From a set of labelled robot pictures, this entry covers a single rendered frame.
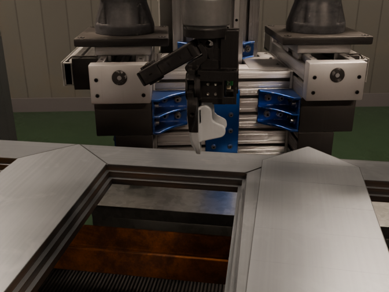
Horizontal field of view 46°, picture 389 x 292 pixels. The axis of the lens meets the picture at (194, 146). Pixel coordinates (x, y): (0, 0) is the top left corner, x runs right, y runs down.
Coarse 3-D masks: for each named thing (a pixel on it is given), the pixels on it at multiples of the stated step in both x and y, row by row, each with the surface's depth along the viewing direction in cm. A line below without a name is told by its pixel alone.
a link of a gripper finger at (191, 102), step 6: (192, 84) 73; (192, 90) 72; (192, 96) 71; (192, 102) 72; (198, 102) 73; (192, 108) 72; (192, 114) 73; (192, 120) 73; (192, 126) 74; (192, 132) 75
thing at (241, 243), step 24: (0, 168) 90; (120, 168) 87; (144, 168) 86; (96, 192) 80; (240, 192) 81; (384, 192) 80; (72, 216) 71; (240, 216) 71; (48, 240) 64; (240, 240) 63; (48, 264) 62; (240, 264) 58; (24, 288) 56; (240, 288) 54
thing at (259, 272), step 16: (256, 272) 56; (272, 272) 56; (288, 272) 56; (304, 272) 56; (320, 272) 56; (336, 272) 56; (352, 272) 56; (256, 288) 54; (272, 288) 54; (288, 288) 54; (304, 288) 54; (320, 288) 54; (336, 288) 54; (352, 288) 54; (368, 288) 54; (384, 288) 54
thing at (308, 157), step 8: (288, 152) 92; (296, 152) 92; (304, 152) 92; (312, 152) 92; (272, 160) 88; (280, 160) 88; (288, 160) 88; (296, 160) 88; (304, 160) 88; (312, 160) 88; (320, 160) 88; (328, 160) 88; (336, 160) 88
